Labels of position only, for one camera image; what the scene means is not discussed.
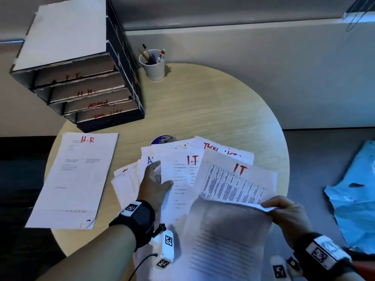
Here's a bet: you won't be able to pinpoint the person's left hand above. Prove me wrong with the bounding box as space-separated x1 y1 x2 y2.
137 160 174 215

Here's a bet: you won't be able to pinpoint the person's right hand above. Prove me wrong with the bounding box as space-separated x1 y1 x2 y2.
261 195 314 249

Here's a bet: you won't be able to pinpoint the unsorted pile of papers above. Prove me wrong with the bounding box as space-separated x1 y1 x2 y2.
111 136 255 281

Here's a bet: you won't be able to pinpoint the H.R. paper stack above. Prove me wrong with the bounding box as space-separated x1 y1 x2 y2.
25 132 119 231

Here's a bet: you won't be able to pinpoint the cardboard document tray organizer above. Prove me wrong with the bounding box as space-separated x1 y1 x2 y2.
9 0 127 90

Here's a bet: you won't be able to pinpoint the person's right forearm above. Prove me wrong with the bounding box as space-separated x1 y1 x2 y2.
334 269 367 281

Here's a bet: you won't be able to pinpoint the person's left forearm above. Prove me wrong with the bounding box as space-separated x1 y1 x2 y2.
36 224 137 281

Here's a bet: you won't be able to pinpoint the blue round disc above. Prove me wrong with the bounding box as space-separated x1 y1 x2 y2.
150 135 179 146

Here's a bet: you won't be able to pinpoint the blue plastic bag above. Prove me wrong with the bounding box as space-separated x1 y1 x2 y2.
323 140 375 255

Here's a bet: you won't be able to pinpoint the round wooden table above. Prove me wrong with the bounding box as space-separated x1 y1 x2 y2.
44 63 291 258

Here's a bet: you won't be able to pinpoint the white pen cup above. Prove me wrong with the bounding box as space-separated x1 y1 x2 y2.
138 49 166 82

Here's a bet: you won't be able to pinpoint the black pen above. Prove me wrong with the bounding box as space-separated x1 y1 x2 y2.
142 43 154 62

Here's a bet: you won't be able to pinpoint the black marker wrist strap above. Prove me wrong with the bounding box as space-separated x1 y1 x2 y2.
293 232 357 281
109 200 156 251

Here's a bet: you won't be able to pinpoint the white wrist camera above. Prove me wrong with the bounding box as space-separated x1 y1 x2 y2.
269 255 302 281
152 224 175 269

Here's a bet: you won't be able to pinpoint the black camera cable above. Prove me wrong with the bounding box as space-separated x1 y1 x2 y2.
127 253 159 281

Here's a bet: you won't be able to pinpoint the dark window blind cords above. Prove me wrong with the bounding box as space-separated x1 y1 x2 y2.
341 0 375 32

